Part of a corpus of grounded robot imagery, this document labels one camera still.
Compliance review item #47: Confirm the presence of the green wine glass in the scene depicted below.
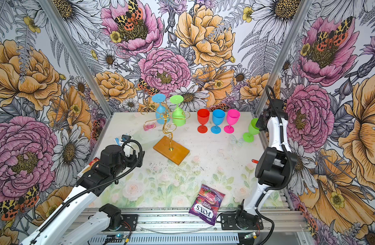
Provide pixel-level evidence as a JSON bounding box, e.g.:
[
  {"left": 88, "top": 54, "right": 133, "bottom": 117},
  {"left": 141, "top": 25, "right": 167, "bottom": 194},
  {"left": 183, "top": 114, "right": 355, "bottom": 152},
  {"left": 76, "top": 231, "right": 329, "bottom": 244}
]
[
  {"left": 243, "top": 118, "right": 260, "bottom": 143},
  {"left": 170, "top": 95, "right": 186, "bottom": 127}
]

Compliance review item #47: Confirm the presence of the pink wine glass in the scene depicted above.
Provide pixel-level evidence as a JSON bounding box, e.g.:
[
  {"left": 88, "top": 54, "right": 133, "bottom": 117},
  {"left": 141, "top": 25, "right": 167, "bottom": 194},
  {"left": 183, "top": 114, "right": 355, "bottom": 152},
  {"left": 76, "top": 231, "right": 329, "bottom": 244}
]
[{"left": 224, "top": 109, "right": 241, "bottom": 134}]

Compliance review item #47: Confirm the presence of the blue front wine glass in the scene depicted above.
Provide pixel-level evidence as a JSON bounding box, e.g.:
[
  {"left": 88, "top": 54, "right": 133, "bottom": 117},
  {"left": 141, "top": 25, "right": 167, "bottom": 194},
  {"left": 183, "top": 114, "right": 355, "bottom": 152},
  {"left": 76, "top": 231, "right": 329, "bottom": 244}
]
[{"left": 211, "top": 109, "right": 225, "bottom": 134}]

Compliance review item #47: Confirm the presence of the blue wine glass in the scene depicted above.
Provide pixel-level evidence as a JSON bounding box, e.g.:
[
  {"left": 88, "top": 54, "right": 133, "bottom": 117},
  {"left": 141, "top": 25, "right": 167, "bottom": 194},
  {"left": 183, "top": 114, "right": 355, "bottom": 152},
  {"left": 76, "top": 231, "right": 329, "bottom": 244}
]
[
  {"left": 211, "top": 109, "right": 225, "bottom": 134},
  {"left": 152, "top": 94, "right": 168, "bottom": 125}
]

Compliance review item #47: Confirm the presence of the red wine glass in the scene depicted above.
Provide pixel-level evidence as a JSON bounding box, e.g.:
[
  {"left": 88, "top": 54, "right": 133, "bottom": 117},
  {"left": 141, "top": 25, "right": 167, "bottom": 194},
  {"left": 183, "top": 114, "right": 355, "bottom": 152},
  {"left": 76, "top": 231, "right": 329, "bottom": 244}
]
[{"left": 197, "top": 109, "right": 210, "bottom": 134}]

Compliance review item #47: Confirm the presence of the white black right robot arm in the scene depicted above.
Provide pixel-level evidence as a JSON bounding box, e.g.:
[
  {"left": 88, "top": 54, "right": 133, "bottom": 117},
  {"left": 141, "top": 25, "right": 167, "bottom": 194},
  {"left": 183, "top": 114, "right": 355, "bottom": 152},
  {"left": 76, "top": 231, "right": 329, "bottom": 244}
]
[{"left": 235, "top": 99, "right": 297, "bottom": 229}]

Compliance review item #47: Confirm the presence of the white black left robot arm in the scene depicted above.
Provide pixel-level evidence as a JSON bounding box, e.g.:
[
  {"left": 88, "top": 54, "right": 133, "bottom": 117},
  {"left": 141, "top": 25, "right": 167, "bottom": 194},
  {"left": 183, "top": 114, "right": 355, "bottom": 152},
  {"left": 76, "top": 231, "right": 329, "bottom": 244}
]
[{"left": 21, "top": 140, "right": 145, "bottom": 245}]

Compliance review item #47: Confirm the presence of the blue rear wine glass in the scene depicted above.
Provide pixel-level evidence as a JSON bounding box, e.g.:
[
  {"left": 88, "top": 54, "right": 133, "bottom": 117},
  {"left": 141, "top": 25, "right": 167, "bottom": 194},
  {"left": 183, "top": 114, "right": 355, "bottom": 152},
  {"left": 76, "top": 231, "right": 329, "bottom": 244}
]
[{"left": 152, "top": 94, "right": 168, "bottom": 125}]

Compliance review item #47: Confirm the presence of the white blue sachet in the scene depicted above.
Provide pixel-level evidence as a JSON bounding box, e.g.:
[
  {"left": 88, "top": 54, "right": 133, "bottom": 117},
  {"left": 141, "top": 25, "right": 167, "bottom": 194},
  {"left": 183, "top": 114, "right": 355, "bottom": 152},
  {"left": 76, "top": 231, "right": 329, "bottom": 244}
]
[{"left": 115, "top": 138, "right": 123, "bottom": 146}]

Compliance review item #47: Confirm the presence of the red white small box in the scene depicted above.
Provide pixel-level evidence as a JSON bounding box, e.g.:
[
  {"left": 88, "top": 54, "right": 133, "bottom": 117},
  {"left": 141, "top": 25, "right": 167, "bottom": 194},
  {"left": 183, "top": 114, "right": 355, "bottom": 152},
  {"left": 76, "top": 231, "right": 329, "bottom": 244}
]
[{"left": 77, "top": 157, "right": 99, "bottom": 178}]

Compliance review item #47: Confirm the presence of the purple Fox's candy bag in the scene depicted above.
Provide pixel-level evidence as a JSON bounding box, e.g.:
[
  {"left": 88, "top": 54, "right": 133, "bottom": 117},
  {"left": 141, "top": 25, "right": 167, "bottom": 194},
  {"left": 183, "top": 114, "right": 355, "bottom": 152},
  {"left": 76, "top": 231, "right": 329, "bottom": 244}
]
[{"left": 189, "top": 184, "right": 225, "bottom": 226}]

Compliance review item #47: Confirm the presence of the black left corrugated cable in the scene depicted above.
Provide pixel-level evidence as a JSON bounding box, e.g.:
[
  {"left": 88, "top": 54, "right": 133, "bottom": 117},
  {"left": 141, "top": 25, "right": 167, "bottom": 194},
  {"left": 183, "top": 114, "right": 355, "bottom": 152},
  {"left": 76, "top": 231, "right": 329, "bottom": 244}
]
[{"left": 28, "top": 139, "right": 145, "bottom": 245}]

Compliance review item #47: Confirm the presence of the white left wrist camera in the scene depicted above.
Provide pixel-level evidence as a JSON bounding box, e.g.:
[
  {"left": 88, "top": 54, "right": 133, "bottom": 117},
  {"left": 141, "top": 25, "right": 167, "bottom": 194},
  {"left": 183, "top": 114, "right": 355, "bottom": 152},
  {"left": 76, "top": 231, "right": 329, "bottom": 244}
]
[{"left": 119, "top": 134, "right": 138, "bottom": 157}]

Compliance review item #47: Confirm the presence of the gold wire wooden glass rack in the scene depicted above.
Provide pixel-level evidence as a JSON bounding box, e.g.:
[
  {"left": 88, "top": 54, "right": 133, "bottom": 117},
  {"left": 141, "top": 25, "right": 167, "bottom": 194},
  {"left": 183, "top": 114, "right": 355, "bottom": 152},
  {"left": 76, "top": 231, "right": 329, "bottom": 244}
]
[{"left": 140, "top": 103, "right": 191, "bottom": 165}]

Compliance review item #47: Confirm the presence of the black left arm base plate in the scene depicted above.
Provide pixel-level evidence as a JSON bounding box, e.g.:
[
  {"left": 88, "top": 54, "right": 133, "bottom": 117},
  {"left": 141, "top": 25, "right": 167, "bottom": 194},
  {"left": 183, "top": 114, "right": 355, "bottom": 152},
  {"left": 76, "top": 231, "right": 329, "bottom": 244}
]
[{"left": 109, "top": 214, "right": 139, "bottom": 232}]

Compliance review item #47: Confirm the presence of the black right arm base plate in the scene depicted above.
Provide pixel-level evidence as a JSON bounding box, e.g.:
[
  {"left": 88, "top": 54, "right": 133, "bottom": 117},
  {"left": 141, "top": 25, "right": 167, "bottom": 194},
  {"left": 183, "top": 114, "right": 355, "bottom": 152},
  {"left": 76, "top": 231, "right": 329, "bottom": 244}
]
[{"left": 218, "top": 212, "right": 264, "bottom": 230}]

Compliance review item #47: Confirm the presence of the aluminium front frame rail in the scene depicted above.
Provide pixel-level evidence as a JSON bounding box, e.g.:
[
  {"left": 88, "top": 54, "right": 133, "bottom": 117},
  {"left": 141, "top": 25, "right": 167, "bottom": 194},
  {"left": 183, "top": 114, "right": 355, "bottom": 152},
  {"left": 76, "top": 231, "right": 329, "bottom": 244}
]
[{"left": 52, "top": 206, "right": 311, "bottom": 245}]

